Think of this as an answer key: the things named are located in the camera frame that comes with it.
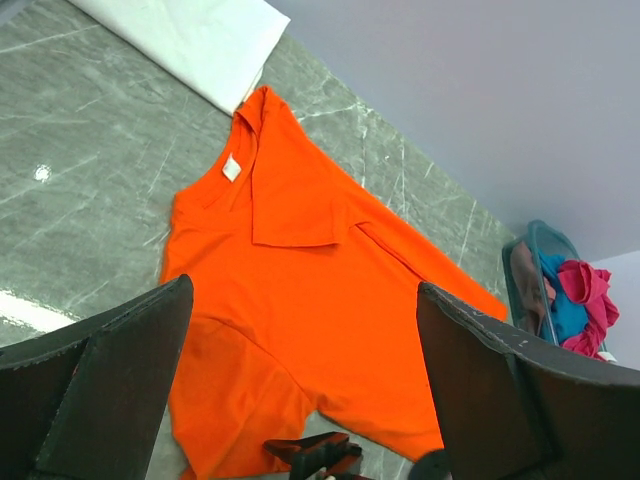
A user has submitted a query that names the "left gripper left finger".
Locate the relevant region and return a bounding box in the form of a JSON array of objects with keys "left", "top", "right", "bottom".
[{"left": 1, "top": 275, "right": 193, "bottom": 479}]

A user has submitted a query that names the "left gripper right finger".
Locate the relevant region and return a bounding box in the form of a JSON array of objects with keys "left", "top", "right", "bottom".
[{"left": 416, "top": 283, "right": 639, "bottom": 479}]

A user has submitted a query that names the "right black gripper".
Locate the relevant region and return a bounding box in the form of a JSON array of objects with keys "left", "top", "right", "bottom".
[{"left": 262, "top": 432, "right": 451, "bottom": 480}]

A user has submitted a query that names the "orange t-shirt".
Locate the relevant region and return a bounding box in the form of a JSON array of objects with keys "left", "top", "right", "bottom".
[{"left": 161, "top": 87, "right": 507, "bottom": 479}]

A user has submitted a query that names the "teal plastic laundry basket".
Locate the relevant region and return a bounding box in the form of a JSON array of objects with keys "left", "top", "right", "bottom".
[{"left": 502, "top": 220, "right": 615, "bottom": 362}]

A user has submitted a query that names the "blue t-shirt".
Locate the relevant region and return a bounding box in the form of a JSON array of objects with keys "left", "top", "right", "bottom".
[{"left": 538, "top": 252, "right": 588, "bottom": 345}]

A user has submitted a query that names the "magenta t-shirt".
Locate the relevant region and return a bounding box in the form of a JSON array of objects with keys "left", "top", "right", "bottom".
[{"left": 557, "top": 259, "right": 620, "bottom": 361}]

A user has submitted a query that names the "folded white t-shirt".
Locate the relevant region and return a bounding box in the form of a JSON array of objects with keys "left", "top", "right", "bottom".
[{"left": 73, "top": 0, "right": 290, "bottom": 115}]

